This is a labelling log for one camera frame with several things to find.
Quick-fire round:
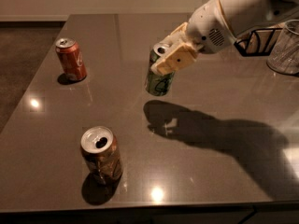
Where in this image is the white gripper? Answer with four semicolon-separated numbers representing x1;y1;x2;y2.
151;0;235;76

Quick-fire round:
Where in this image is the brown soda can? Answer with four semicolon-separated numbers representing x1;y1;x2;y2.
80;126;122;185

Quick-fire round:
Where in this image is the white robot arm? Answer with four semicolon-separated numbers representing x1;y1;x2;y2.
151;0;299;76

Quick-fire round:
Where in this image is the orange-red soda can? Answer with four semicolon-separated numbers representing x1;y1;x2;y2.
55;37;87;82

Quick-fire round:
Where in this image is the green soda can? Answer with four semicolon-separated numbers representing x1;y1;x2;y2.
145;43;175;96

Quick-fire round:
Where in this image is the clear plastic cup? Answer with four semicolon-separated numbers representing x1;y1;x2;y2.
266;20;299;76

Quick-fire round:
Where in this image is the black wire basket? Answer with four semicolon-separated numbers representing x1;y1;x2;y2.
235;27;282;57

